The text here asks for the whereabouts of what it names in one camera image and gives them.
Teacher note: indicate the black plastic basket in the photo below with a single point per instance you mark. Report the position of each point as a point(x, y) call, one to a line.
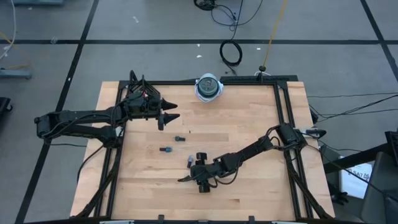
point(150, 88)

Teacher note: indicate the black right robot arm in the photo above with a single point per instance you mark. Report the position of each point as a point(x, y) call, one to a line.
point(255, 147)

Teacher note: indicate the small black floor object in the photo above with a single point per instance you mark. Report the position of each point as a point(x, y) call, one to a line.
point(339, 196)

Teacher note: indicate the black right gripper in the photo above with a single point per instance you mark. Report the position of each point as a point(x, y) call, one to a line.
point(205, 172)

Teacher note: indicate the teal blue nail polish bottle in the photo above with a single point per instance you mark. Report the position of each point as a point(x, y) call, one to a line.
point(168, 149)

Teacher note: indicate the lavender blue nail polish bottle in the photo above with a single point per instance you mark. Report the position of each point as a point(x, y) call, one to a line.
point(190, 160)

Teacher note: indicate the black table clamp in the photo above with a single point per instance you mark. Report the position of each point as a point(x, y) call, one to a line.
point(251, 219)
point(160, 218)

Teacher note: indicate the black crate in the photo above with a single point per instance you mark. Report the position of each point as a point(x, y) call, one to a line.
point(393, 146)

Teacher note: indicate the grey stand foot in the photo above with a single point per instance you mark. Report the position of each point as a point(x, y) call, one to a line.
point(15, 74)

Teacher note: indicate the black caster object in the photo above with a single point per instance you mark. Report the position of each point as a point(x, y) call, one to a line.
point(3, 105)

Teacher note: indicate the grey office chair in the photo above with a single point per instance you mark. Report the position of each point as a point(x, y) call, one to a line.
point(379, 193)

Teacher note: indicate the black diagonal bar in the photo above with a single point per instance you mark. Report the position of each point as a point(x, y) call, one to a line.
point(357, 158)

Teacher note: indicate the dark green nail polish bottle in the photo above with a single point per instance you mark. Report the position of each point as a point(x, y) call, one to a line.
point(178, 138)

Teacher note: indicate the black aluminium table frame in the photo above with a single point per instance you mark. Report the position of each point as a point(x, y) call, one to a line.
point(248, 78)

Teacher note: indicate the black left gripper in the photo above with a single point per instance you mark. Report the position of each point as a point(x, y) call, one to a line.
point(143, 107)

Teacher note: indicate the white printed paper sheet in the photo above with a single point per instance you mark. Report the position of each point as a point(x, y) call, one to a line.
point(354, 185)

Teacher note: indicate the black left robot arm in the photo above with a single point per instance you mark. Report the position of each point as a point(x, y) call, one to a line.
point(81, 119)

